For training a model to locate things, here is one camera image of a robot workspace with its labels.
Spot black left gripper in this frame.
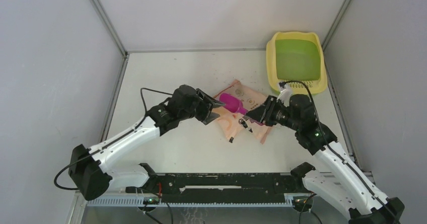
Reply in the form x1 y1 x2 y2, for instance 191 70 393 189
178 89 225 125

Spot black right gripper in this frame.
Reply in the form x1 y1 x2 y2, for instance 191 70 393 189
245 95 300 132

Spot magenta plastic scoop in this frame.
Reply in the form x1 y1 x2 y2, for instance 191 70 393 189
219 93 263 126

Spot pink cat litter bag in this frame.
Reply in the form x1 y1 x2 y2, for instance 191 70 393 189
214 80 272 144

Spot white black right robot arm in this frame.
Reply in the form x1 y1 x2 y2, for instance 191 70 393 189
246 94 405 223

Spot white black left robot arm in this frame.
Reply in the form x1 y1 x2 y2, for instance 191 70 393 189
68 85 224 201

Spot yellow green litter box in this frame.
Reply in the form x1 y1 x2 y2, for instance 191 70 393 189
266 31 328 95

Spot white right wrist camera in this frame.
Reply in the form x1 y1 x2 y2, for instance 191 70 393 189
277 81 293 104

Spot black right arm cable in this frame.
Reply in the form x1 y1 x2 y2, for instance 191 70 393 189
278 80 401 224

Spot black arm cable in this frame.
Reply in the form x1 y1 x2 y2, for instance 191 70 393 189
54 88 174 191
278 80 401 224

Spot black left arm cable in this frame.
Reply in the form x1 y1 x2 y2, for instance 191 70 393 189
54 88 174 191

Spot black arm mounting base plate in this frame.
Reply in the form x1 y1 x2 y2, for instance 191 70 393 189
125 172 325 204

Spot aluminium front frame rail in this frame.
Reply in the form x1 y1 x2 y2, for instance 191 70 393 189
75 172 379 207

